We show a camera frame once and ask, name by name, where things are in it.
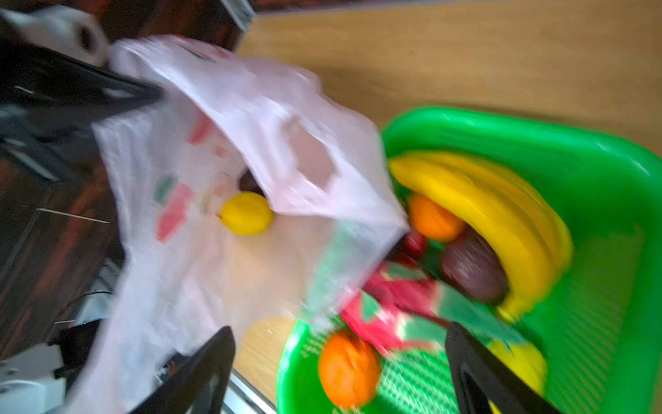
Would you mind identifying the yellow lemon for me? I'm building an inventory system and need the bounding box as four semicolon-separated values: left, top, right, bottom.
217;191;275;236

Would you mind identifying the small yellow banana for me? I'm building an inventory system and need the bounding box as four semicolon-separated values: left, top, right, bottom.
487;341;548;396

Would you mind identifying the pink printed plastic bag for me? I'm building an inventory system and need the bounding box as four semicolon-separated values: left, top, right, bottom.
66;36;407;413

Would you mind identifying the pink dragon fruit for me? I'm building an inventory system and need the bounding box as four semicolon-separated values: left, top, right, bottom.
340;262;525;355

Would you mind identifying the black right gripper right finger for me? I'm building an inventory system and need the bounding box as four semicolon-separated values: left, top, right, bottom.
445;323;560;414

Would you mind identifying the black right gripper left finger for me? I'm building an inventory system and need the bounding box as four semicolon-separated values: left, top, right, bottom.
133;326;236;413

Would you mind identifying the small red fruit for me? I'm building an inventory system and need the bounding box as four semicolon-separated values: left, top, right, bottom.
400;229;428;260

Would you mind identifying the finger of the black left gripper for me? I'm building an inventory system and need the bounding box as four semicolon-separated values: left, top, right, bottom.
1;22;163;136

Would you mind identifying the orange fake fruit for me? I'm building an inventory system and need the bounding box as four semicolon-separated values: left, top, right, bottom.
318;329;382;409

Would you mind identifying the yellow banana bunch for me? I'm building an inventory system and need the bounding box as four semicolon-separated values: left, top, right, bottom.
388;151;573;322

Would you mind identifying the green plastic basket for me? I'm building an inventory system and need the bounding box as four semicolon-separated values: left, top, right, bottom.
275;105;662;414

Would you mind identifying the dark purple fruit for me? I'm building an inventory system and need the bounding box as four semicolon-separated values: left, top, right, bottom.
440;227;510;305

